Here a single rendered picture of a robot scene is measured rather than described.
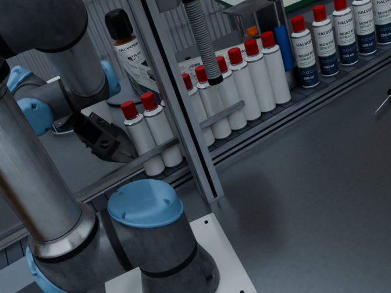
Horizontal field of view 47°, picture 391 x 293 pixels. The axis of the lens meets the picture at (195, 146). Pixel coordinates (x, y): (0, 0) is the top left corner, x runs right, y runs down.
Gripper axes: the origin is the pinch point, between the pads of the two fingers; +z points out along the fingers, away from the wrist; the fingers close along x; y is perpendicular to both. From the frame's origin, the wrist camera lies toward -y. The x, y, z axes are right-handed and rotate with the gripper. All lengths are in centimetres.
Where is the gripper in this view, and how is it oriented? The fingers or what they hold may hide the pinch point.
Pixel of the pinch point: (134, 158)
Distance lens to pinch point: 115.2
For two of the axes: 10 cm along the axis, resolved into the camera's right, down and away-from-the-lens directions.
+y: -4.5, -3.2, 8.3
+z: 6.8, 4.9, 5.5
